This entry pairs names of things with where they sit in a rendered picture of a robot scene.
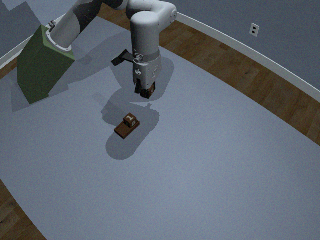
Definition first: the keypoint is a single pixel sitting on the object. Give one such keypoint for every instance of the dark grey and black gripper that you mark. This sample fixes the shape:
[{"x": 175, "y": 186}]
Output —
[{"x": 145, "y": 74}]

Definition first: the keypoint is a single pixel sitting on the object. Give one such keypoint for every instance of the brown cube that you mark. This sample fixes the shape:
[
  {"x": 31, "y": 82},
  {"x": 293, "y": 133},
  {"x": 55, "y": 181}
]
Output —
[
  {"x": 130, "y": 120},
  {"x": 151, "y": 90}
]

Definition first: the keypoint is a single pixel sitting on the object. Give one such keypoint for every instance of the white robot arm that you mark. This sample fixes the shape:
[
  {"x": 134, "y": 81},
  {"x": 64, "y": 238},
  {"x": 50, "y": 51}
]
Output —
[{"x": 147, "y": 19}]

